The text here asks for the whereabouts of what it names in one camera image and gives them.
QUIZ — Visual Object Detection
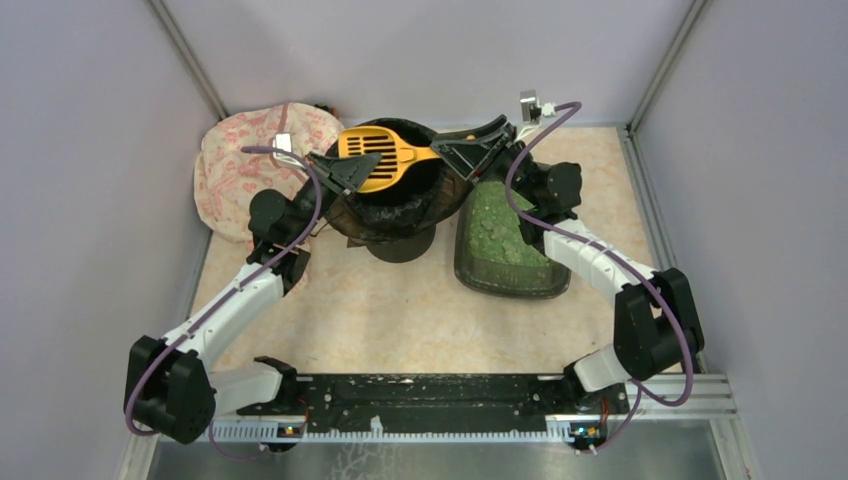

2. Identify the yellow litter scoop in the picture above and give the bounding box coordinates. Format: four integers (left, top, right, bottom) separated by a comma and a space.
336, 121, 447, 196

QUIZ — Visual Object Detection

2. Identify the black trash bin with bag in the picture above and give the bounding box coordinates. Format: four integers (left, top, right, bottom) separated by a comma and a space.
325, 159, 473, 261

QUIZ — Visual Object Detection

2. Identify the dark grey litter box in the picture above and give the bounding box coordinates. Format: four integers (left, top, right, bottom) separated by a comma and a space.
454, 181, 571, 300

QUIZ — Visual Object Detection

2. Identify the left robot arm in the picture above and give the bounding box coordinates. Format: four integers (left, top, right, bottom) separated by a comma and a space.
123, 153, 382, 444

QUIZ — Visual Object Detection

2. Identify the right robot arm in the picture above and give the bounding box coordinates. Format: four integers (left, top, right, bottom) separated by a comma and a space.
430, 116, 704, 406

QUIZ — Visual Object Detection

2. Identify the green cat litter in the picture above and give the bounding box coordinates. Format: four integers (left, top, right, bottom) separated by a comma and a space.
467, 181, 550, 268

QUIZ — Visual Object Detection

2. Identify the pink patterned cloth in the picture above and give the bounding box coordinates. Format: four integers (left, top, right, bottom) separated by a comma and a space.
192, 101, 349, 293

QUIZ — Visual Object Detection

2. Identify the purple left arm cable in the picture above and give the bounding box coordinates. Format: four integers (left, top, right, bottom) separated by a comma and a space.
123, 144, 325, 463

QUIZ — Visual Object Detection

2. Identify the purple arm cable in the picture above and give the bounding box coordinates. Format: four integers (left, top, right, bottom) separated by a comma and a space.
123, 144, 325, 463
504, 100, 697, 456

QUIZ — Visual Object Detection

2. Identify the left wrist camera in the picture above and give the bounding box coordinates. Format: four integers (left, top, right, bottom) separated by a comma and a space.
271, 132, 301, 168

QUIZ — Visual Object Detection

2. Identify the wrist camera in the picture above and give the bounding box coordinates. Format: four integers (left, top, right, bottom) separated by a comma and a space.
271, 132, 301, 168
516, 89, 557, 140

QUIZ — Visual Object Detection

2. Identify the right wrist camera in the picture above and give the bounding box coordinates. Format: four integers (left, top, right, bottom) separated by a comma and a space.
516, 89, 557, 140

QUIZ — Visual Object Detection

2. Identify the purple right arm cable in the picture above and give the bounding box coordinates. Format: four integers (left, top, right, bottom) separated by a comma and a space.
504, 100, 697, 456

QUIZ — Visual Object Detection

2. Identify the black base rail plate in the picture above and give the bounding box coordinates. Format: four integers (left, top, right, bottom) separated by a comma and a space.
238, 374, 630, 437

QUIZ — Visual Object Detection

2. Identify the aluminium frame rail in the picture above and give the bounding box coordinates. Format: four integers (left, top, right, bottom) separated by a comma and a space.
132, 374, 737, 446

